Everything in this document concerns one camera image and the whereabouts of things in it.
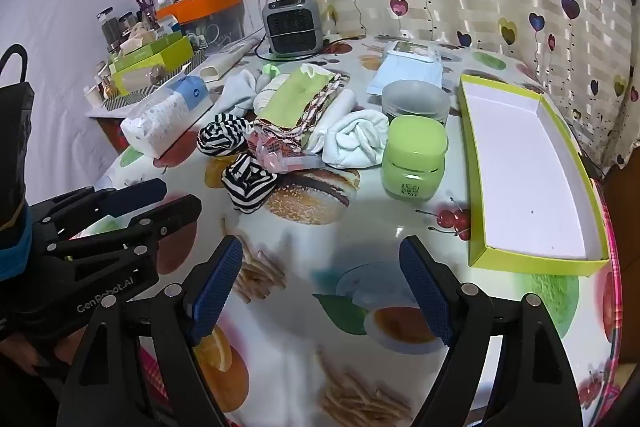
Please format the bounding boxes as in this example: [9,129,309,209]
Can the green cloth with patterned trim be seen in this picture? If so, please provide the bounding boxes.
[252,64,351,140]

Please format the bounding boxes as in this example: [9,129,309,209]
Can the green lidded jar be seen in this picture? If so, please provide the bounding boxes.
[381,116,448,202]

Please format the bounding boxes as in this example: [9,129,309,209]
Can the food printed tablecloth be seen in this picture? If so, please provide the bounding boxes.
[92,34,623,427]

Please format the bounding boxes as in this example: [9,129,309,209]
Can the black white patterned tray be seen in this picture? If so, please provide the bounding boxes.
[102,57,206,110]

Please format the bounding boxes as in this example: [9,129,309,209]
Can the white socks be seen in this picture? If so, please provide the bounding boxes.
[212,69,273,118]

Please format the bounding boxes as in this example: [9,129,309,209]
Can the brown wooden cabinet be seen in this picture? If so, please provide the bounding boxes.
[597,159,640,383]

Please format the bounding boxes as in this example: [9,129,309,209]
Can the clear plastic bag red contents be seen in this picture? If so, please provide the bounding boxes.
[247,129,326,172]

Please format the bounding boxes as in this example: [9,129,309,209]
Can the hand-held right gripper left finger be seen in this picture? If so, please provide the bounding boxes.
[56,234,244,427]

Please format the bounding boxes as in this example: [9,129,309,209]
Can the grey translucent round container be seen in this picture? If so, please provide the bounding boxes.
[381,80,452,126]

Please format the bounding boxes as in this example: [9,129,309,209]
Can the white paper roll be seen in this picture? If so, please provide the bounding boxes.
[200,38,263,82]

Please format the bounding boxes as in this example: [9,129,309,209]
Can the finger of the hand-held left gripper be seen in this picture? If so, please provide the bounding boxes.
[27,178,168,240]
[45,194,203,265]

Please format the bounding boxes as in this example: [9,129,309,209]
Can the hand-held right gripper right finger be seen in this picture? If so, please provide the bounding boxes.
[398,234,585,427]

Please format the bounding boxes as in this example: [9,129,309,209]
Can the black heater cable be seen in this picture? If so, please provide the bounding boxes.
[255,34,366,59]

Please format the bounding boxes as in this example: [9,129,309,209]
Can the white cloth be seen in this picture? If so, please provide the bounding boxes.
[254,74,291,112]

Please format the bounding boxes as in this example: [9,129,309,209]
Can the light blue packet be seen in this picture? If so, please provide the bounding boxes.
[366,55,443,96]

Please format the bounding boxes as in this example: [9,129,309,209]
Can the white blue tissue pack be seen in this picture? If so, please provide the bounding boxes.
[120,75,210,159]

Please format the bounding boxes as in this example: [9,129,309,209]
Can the black white striped sock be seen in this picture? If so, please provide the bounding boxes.
[196,113,249,156]
[221,153,279,214]

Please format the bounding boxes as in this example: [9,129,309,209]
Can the grey portable heater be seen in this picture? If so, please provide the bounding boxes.
[261,0,325,58]

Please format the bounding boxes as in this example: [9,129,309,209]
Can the cream cloth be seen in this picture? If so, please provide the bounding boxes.
[305,88,368,152]

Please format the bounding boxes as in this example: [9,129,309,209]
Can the white towel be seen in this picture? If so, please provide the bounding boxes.
[321,108,391,169]

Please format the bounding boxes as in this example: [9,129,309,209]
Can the green shallow cardboard box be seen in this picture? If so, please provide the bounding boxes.
[459,74,611,278]

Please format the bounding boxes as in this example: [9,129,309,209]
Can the person's left hand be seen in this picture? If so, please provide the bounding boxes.
[0,329,86,378]

